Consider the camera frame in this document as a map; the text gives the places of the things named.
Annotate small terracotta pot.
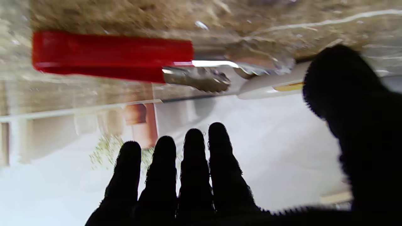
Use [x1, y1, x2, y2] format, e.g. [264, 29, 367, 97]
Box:
[123, 104, 147, 126]

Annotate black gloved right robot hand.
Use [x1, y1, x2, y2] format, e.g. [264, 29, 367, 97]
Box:
[85, 45, 402, 226]

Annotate white round plate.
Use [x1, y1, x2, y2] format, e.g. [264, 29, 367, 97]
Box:
[237, 61, 311, 100]

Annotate red handled metal kitchen tongs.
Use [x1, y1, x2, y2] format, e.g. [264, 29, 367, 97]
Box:
[31, 30, 296, 93]

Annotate toasted bread slice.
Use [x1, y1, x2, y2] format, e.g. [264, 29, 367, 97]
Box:
[274, 82, 304, 92]

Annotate tall terracotta vase with flowers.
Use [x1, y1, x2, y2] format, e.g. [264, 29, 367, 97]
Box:
[90, 103, 176, 171]

